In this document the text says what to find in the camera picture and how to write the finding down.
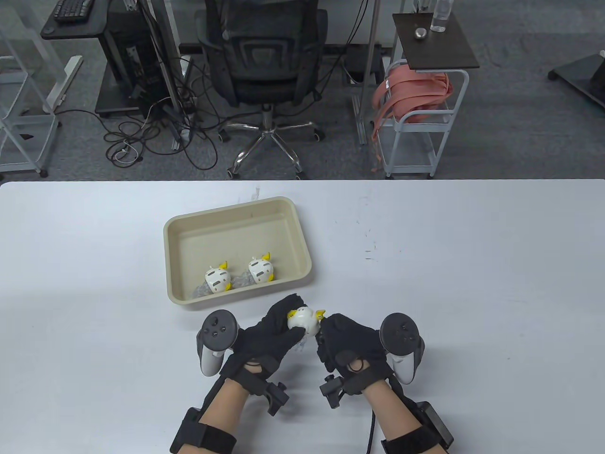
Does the person's right hand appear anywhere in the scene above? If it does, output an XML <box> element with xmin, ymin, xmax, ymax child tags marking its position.
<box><xmin>315</xmin><ymin>313</ymin><xmax>394</xmax><ymax>396</ymax></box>

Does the person's left hand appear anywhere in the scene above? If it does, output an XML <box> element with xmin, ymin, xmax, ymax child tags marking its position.
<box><xmin>220</xmin><ymin>294</ymin><xmax>306</xmax><ymax>396</ymax></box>

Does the white jellyfish mechanical toy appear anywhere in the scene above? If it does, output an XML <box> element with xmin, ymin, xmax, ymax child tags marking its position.
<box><xmin>191</xmin><ymin>260</ymin><xmax>232</xmax><ymax>299</ymax></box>
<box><xmin>235</xmin><ymin>252</ymin><xmax>276</xmax><ymax>289</ymax></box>
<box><xmin>286</xmin><ymin>306</ymin><xmax>327</xmax><ymax>354</ymax></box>

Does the person's right forearm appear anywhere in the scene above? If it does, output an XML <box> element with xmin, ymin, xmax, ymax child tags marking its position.
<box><xmin>363</xmin><ymin>382</ymin><xmax>422</xmax><ymax>443</ymax></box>

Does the black left forearm band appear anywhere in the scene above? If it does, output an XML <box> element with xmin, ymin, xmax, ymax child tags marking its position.
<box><xmin>170</xmin><ymin>408</ymin><xmax>238</xmax><ymax>454</ymax></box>

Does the person's left forearm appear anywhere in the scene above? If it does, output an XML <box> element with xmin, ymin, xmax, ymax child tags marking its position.
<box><xmin>199</xmin><ymin>378</ymin><xmax>249</xmax><ymax>438</ymax></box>

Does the black right forearm band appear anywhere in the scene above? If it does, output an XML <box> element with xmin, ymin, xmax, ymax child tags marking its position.
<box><xmin>380</xmin><ymin>401</ymin><xmax>454</xmax><ymax>454</ymax></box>

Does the black left hand controller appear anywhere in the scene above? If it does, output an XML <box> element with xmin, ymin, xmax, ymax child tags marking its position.
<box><xmin>196</xmin><ymin>310</ymin><xmax>239</xmax><ymax>377</ymax></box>

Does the beige plastic tray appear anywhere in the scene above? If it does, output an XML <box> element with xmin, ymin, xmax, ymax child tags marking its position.
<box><xmin>163</xmin><ymin>196</ymin><xmax>313</xmax><ymax>306</ymax></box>

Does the white wheeled cart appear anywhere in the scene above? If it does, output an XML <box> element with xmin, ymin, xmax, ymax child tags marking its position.
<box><xmin>378</xmin><ymin>59</ymin><xmax>470</xmax><ymax>179</ymax></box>

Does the pink backpack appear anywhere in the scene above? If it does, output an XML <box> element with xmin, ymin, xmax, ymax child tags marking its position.
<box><xmin>371</xmin><ymin>64</ymin><xmax>454</xmax><ymax>172</ymax></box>

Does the black mesh office chair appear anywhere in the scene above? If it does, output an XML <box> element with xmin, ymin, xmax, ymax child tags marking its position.
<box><xmin>196</xmin><ymin>0</ymin><xmax>329</xmax><ymax>180</ymax></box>

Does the black box under desk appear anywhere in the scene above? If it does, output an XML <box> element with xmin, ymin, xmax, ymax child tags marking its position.
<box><xmin>345</xmin><ymin>45</ymin><xmax>384</xmax><ymax>86</ymax></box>

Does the dark brown side tabletop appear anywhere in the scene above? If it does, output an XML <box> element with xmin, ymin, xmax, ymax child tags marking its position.
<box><xmin>392</xmin><ymin>12</ymin><xmax>480</xmax><ymax>71</ymax></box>

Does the black computer tower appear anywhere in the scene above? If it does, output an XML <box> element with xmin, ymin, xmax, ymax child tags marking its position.
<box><xmin>105</xmin><ymin>0</ymin><xmax>164</xmax><ymax>119</ymax></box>

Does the white metal rack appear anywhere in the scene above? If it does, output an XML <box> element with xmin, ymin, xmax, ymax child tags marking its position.
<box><xmin>0</xmin><ymin>28</ymin><xmax>62</xmax><ymax>178</ymax></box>

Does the white desk foot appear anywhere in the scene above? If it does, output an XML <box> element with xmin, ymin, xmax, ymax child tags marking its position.
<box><xmin>45</xmin><ymin>56</ymin><xmax>84</xmax><ymax>114</ymax></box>

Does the clear water bottle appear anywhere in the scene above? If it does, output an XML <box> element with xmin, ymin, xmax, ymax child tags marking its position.
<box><xmin>430</xmin><ymin>0</ymin><xmax>454</xmax><ymax>33</ymax></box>

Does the black stand base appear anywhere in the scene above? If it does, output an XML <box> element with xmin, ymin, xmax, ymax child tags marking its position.
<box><xmin>548</xmin><ymin>50</ymin><xmax>605</xmax><ymax>112</ymax></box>

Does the black computer desk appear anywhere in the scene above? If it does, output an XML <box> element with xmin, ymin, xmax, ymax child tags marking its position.
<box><xmin>40</xmin><ymin>0</ymin><xmax>110</xmax><ymax>40</ymax></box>

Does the black keyboard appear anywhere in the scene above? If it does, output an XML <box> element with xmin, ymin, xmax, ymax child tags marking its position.
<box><xmin>53</xmin><ymin>0</ymin><xmax>95</xmax><ymax>23</ymax></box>

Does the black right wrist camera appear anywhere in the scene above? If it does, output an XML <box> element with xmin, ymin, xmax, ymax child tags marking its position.
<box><xmin>320</xmin><ymin>375</ymin><xmax>346</xmax><ymax>410</ymax></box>

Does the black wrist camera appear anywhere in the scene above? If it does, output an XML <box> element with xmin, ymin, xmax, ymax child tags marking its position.
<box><xmin>260</xmin><ymin>381</ymin><xmax>290</xmax><ymax>417</ymax></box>
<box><xmin>320</xmin><ymin>375</ymin><xmax>346</xmax><ymax>410</ymax></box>

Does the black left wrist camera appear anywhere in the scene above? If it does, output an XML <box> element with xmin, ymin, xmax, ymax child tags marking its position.
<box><xmin>260</xmin><ymin>381</ymin><xmax>290</xmax><ymax>417</ymax></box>

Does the white coiled cable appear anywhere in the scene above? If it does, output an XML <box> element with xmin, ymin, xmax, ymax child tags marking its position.
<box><xmin>115</xmin><ymin>141</ymin><xmax>143</xmax><ymax>164</ymax></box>

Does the tangle of black floor cables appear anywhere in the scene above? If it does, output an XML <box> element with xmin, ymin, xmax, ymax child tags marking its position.
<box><xmin>61</xmin><ymin>57</ymin><xmax>223</xmax><ymax>172</ymax></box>

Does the aluminium frame post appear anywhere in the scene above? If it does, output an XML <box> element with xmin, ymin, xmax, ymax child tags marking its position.
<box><xmin>352</xmin><ymin>0</ymin><xmax>381</xmax><ymax>145</ymax></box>
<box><xmin>137</xmin><ymin>0</ymin><xmax>183</xmax><ymax>150</ymax></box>

